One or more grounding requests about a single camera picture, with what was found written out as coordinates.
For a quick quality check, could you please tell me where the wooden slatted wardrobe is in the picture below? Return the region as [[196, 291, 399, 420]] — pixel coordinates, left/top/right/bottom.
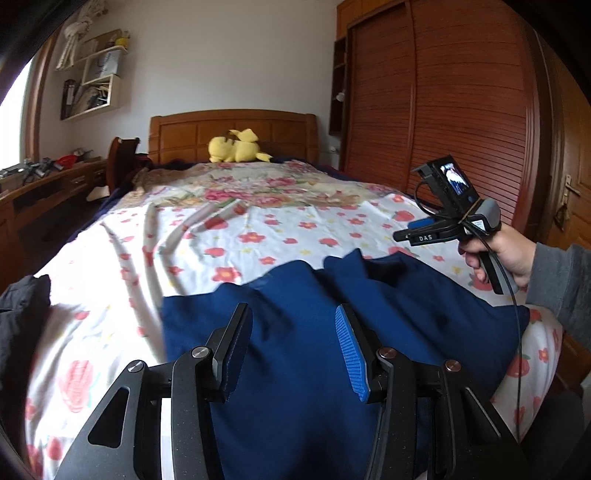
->
[[330, 0, 559, 241]]

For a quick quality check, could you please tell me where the navy blue shirt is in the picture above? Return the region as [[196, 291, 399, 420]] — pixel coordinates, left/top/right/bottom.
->
[[161, 248, 531, 480]]

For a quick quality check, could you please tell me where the wooden desk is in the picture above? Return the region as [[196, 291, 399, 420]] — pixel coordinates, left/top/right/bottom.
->
[[0, 157, 109, 278]]

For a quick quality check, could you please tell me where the floral bed sheet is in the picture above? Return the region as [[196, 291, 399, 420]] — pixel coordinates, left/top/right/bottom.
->
[[25, 159, 564, 480]]

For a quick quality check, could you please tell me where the person's right forearm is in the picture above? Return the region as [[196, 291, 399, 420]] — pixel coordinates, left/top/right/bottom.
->
[[524, 242, 591, 333]]

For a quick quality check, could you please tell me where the pile of desk clutter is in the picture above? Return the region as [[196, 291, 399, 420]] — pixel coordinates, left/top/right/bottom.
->
[[0, 157, 56, 181]]

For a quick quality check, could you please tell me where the white wall shelf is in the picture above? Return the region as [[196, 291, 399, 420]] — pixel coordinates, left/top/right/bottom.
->
[[55, 28, 132, 121]]

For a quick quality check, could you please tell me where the wooden bed headboard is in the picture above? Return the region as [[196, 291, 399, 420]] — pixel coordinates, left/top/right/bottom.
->
[[148, 109, 319, 167]]

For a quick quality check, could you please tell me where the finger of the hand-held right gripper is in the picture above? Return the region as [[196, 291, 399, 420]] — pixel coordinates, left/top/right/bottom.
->
[[393, 219, 438, 244]]

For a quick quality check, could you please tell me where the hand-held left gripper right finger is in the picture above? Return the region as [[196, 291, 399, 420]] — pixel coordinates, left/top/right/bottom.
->
[[335, 304, 529, 480]]

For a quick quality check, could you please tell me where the window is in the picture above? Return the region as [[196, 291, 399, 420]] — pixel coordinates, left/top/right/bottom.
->
[[0, 60, 35, 169]]

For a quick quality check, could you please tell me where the black cable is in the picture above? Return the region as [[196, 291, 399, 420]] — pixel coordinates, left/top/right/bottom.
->
[[413, 178, 525, 446]]

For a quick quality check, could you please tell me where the brass door handle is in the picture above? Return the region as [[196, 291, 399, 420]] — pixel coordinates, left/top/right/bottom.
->
[[554, 175, 580, 232]]

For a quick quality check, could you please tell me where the yellow plush toy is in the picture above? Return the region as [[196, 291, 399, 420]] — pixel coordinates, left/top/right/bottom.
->
[[208, 128, 273, 163]]

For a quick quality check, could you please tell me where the person's right hand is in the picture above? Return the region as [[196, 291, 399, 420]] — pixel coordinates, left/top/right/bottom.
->
[[460, 224, 537, 289]]

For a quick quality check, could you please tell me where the wooden chair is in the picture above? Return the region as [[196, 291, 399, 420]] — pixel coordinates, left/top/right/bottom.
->
[[107, 136, 141, 195]]

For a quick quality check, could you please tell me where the black cloth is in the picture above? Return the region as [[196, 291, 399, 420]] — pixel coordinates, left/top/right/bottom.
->
[[0, 274, 51, 384]]

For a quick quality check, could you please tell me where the white hanging cloth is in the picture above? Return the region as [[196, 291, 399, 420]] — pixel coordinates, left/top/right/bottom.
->
[[60, 0, 102, 70]]

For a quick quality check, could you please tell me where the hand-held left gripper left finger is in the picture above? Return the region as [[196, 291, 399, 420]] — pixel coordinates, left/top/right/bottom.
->
[[55, 302, 254, 480]]

